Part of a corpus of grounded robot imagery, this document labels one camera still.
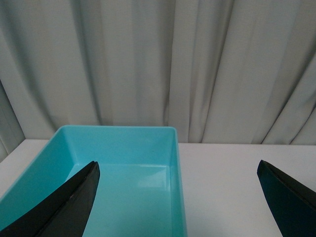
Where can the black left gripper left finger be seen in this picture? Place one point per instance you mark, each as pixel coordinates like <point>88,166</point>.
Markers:
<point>64,213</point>

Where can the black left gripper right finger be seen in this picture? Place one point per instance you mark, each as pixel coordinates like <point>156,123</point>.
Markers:
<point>292,204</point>

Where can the turquoise plastic storage box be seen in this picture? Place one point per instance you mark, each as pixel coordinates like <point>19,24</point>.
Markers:
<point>140,189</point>

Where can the grey pleated curtain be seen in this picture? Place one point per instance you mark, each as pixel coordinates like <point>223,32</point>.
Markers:
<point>219,71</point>

